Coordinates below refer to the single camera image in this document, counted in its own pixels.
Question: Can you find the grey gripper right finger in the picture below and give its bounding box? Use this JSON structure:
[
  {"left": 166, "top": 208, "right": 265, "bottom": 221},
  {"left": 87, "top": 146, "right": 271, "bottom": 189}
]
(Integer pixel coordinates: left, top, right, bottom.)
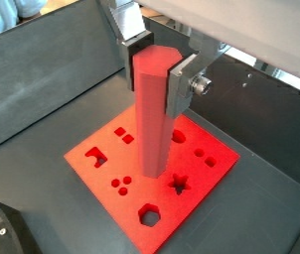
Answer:
[{"left": 166, "top": 30, "right": 229, "bottom": 119}]

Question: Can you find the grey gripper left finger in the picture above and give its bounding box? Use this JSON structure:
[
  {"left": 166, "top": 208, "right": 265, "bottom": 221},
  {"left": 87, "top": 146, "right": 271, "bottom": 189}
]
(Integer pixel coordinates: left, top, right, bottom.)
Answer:
[{"left": 98, "top": 0, "right": 154, "bottom": 90}]

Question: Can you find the red hexagonal peg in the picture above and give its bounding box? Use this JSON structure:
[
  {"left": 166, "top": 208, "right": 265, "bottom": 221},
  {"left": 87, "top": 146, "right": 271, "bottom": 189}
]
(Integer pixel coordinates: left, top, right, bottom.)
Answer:
[{"left": 133, "top": 45, "right": 182, "bottom": 178}]

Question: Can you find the person in white shirt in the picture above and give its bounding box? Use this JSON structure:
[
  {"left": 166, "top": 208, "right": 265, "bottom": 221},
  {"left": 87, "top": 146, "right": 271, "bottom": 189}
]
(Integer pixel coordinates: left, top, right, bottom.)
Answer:
[{"left": 0, "top": 0, "right": 48, "bottom": 33}]

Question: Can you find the red shape-hole board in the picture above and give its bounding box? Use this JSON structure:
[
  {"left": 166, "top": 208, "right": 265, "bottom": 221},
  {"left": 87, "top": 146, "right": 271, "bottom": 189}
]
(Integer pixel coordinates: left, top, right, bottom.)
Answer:
[{"left": 66, "top": 108, "right": 238, "bottom": 254}]

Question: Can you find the black bracket with screw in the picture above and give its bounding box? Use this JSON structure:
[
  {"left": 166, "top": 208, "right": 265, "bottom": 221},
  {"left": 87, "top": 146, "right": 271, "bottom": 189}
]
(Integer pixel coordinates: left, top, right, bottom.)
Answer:
[{"left": 0, "top": 202, "right": 43, "bottom": 254}]

